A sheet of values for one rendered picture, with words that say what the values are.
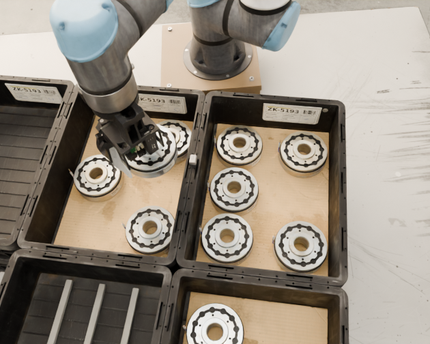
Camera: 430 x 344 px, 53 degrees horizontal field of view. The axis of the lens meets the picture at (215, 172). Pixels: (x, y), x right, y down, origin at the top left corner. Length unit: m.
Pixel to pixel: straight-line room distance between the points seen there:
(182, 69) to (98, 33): 0.69
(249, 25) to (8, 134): 0.63
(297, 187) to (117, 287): 0.43
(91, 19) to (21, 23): 2.30
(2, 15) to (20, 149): 1.86
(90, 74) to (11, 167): 0.58
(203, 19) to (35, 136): 0.49
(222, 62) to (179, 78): 0.12
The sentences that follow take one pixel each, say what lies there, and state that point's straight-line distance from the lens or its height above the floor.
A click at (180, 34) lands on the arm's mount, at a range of 1.29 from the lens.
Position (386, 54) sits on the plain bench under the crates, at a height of 0.70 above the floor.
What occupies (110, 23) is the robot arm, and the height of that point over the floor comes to 1.33.
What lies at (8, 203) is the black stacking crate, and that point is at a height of 0.83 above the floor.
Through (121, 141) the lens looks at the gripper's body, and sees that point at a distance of 0.67.
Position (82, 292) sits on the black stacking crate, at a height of 0.83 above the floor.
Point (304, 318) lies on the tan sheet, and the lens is 0.86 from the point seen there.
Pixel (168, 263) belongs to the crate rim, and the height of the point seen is 0.93.
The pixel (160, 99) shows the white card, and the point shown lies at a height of 0.91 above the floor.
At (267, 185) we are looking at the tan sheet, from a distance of 0.94.
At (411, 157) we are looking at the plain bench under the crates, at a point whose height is 0.70.
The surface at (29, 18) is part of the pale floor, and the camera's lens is 2.82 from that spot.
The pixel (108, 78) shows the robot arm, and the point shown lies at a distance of 0.56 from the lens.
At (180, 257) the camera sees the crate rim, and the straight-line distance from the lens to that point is 0.78.
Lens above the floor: 1.67
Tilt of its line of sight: 61 degrees down
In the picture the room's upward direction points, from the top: 5 degrees counter-clockwise
